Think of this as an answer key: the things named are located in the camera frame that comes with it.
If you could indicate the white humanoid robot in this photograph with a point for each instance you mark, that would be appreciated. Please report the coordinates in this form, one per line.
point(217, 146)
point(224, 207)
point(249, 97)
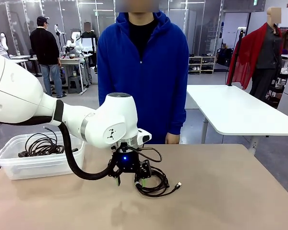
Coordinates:
point(4, 42)

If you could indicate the person's left hand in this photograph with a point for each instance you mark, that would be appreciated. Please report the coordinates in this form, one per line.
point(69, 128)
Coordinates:
point(172, 139)

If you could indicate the person in blue hoodie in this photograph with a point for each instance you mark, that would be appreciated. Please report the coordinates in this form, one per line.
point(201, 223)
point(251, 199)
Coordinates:
point(158, 72)

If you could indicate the clear plastic storage container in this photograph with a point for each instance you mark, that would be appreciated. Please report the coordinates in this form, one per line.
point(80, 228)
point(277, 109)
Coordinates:
point(26, 167)

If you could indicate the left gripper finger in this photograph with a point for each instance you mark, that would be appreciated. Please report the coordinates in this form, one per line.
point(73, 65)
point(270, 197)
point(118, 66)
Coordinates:
point(145, 170)
point(114, 170)

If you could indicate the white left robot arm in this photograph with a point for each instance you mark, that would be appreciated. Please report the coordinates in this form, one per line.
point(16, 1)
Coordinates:
point(19, 95)

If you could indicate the background person at desk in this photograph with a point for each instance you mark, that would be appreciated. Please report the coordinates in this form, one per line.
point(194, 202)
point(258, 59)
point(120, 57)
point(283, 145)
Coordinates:
point(88, 38)

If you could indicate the wooden shoe rack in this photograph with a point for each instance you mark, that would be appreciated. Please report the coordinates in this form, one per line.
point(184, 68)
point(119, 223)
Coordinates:
point(201, 64)

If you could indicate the white side table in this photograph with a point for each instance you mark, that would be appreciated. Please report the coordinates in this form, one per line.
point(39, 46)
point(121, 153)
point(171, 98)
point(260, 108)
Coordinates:
point(230, 107)

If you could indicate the equipment desk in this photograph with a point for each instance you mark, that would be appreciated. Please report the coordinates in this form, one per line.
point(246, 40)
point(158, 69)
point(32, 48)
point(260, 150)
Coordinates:
point(72, 60)

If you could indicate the man in black sweater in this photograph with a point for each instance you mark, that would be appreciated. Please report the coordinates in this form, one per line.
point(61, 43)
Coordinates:
point(44, 48)

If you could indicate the red shawl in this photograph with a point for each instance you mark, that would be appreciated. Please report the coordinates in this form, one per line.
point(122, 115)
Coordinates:
point(244, 55)

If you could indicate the mannequin in dark clothes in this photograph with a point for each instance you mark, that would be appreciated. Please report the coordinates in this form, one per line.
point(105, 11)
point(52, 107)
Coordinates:
point(268, 52)

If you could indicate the white pole stand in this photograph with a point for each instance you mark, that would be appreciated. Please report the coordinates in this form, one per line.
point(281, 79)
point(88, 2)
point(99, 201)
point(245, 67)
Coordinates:
point(58, 33)

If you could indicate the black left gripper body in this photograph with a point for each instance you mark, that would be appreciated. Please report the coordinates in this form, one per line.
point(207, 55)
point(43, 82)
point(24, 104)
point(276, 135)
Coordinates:
point(127, 165)

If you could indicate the grey plastic step stool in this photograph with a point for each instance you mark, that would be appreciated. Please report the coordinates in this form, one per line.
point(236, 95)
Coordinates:
point(75, 86)

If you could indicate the black bags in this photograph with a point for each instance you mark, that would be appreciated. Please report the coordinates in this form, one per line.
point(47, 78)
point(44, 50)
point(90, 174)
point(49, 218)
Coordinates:
point(224, 56)

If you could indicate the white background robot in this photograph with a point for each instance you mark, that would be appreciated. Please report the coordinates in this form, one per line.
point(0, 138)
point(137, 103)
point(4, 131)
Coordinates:
point(74, 42)

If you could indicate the person's left forearm blue sleeve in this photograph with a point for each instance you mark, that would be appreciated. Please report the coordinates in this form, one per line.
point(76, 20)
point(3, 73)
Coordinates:
point(178, 117)

